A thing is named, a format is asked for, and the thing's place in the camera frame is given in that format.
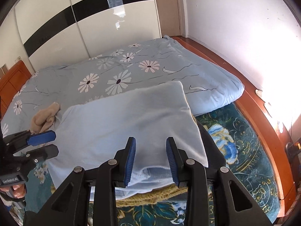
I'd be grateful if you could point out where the light blue floral quilt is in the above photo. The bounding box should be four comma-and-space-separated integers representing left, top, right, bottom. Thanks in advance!
0, 35, 245, 146

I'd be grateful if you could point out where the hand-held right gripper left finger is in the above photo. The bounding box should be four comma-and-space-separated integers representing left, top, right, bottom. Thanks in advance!
25, 137, 137, 226

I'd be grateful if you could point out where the person's left hand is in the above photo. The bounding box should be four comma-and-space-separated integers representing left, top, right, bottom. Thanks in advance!
12, 184, 27, 199

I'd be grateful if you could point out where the white and black wardrobe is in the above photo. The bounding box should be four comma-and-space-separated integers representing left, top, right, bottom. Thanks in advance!
14, 0, 163, 74

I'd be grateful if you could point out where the pale room door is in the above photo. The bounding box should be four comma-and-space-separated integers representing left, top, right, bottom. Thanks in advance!
152, 0, 187, 38

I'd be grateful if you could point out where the light blue shirt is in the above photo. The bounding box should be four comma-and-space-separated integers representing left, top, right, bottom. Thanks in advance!
48, 80, 209, 201

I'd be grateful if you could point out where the teal floral blanket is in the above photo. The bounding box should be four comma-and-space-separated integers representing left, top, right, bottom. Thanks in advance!
24, 104, 283, 226

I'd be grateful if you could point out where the beige knit sweater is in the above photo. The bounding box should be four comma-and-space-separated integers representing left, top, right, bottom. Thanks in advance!
30, 102, 61, 134

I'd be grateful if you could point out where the black device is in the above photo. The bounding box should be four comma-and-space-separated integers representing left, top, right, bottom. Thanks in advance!
285, 141, 301, 166

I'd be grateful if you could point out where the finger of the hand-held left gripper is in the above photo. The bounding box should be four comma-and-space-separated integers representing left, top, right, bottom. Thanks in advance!
5, 130, 56, 147
26, 145, 59, 167

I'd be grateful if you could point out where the orange wooden bed frame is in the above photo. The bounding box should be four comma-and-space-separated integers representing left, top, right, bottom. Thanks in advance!
0, 36, 297, 218

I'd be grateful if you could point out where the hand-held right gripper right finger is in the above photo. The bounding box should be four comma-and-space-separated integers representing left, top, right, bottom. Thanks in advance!
166, 137, 271, 226

